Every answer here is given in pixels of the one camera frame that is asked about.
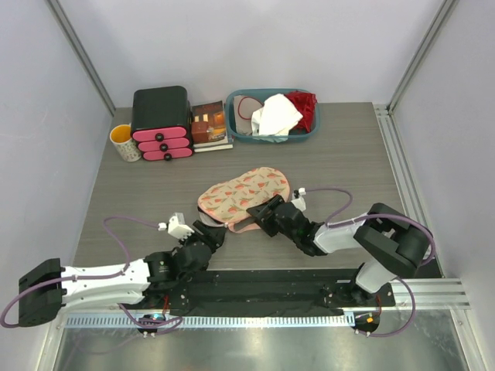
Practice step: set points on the white cloth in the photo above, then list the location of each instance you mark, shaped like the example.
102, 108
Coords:
276, 117

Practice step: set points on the red garment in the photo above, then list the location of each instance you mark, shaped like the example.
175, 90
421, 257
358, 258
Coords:
305, 104

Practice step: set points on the stack of books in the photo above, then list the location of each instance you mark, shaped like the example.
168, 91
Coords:
209, 128

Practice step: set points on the black pink drawer organizer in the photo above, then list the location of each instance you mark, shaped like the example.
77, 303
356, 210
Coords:
161, 123

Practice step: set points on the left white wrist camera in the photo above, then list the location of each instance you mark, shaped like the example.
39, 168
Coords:
176, 227

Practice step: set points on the teal plastic basket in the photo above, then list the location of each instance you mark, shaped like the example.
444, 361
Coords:
295, 135

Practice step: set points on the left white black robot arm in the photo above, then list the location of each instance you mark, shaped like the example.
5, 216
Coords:
51, 288

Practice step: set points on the pink mesh laundry bag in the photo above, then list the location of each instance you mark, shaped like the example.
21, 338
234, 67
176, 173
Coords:
225, 204

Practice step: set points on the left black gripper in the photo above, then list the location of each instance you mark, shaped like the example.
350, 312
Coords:
214, 235

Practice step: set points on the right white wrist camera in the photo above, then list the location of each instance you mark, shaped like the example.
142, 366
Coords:
298, 199

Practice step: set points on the grey cloth with red loop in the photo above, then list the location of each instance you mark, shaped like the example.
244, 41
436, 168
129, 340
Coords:
244, 107

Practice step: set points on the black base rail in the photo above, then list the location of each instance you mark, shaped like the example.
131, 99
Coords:
260, 293

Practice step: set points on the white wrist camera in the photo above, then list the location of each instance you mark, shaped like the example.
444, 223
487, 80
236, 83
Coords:
176, 227
298, 199

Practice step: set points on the white slotted cable duct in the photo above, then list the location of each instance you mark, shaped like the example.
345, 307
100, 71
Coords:
122, 321

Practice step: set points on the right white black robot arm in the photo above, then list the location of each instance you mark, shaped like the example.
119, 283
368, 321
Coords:
397, 245

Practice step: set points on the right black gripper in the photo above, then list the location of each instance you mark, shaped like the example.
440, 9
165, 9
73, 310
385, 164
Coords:
260, 210

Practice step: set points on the yellow inside patterned mug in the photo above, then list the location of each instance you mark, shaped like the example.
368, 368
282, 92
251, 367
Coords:
124, 144

